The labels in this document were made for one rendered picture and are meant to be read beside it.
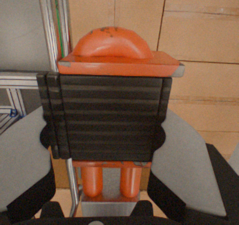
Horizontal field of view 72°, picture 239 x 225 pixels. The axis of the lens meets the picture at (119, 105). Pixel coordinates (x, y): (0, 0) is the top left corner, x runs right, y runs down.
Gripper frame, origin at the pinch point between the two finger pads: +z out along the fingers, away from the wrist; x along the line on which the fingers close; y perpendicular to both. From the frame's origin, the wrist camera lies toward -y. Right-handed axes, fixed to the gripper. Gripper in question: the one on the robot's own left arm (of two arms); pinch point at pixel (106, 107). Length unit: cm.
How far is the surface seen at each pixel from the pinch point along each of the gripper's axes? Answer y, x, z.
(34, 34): 4, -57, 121
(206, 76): 17, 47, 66
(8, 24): -2, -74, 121
